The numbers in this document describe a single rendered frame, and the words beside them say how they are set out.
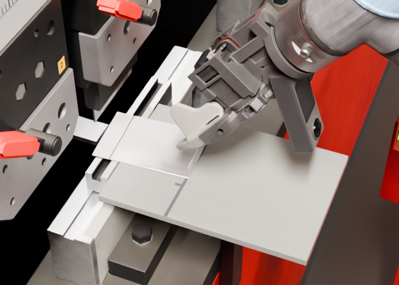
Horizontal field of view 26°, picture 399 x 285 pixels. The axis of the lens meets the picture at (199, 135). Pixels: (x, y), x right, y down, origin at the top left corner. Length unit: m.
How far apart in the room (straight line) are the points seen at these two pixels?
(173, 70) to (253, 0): 0.25
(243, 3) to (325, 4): 0.60
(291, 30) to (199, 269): 0.39
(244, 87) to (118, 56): 0.14
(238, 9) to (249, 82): 0.53
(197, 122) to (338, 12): 0.24
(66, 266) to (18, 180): 0.33
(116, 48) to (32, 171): 0.18
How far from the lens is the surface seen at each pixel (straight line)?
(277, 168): 1.08
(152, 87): 1.19
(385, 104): 2.72
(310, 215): 1.03
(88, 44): 0.88
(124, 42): 0.93
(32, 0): 0.75
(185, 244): 1.16
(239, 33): 0.94
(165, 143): 1.10
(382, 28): 0.84
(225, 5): 1.46
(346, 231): 2.34
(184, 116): 0.99
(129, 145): 1.11
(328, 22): 0.85
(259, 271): 1.49
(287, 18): 0.88
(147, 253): 1.11
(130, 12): 0.83
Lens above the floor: 1.78
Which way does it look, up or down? 44 degrees down
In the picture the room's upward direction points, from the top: straight up
